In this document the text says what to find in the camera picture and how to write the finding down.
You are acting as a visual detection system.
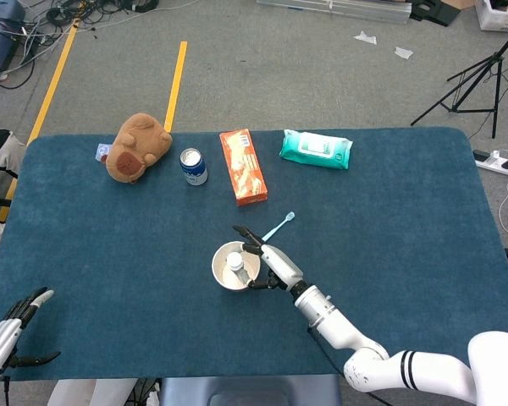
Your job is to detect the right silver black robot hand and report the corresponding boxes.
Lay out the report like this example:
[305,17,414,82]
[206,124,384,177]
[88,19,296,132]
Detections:
[232,224,305,293]

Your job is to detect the light blue toothbrush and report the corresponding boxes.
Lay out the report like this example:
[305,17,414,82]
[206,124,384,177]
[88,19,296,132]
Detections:
[260,211,296,242]

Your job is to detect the white toothpaste tube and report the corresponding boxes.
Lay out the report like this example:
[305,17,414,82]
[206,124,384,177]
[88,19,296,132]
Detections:
[226,251,255,287]

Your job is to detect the red paper noodle cup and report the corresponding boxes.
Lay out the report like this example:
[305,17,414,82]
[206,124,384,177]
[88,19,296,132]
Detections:
[211,240,262,294]

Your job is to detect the orange cardboard box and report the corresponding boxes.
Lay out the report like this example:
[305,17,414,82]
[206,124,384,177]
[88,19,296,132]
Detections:
[218,129,269,207]

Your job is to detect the white robot body shell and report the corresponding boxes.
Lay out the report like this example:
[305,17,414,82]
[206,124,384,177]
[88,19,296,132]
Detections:
[46,378,139,406]

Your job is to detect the green wet wipes pack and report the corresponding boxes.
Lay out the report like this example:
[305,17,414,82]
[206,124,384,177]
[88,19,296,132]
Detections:
[279,129,354,171]

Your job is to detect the blue white drink can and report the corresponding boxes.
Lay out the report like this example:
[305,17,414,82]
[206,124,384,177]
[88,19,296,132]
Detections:
[179,147,209,186]

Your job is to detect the blue felt table mat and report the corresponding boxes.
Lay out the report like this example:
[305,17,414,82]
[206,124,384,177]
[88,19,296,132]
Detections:
[0,126,508,382]

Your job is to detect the brown capybara plush toy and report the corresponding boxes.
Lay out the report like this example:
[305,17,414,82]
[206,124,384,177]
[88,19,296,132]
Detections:
[104,112,174,184]

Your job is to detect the short yellow floor tape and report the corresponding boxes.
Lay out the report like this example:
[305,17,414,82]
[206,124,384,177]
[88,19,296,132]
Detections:
[163,41,189,133]

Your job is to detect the white power strip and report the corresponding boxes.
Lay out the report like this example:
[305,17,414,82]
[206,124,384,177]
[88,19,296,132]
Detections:
[472,149,508,177]

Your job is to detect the long yellow floor tape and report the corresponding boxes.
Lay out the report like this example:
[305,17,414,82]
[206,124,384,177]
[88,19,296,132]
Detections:
[0,25,78,276]

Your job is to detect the black tripod stand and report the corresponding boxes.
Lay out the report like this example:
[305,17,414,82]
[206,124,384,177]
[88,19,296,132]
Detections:
[410,20,508,140]

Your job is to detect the white plastic crate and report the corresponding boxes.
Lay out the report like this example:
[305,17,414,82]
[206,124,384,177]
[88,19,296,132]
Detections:
[473,0,508,31]

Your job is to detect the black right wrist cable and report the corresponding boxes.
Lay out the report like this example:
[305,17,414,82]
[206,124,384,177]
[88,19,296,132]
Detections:
[306,325,395,406]

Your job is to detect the grey cloth with black straps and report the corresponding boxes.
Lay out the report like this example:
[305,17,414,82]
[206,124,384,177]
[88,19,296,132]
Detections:
[0,124,28,250]

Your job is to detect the silver aluminium rail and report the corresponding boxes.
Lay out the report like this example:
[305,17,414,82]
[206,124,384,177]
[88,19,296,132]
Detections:
[256,0,411,25]

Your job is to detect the black flat bracket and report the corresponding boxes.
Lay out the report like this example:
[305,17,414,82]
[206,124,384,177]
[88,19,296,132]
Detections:
[409,0,462,27]

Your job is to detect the black cable tangle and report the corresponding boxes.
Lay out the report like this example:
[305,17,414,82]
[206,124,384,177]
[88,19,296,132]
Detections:
[0,0,162,90]

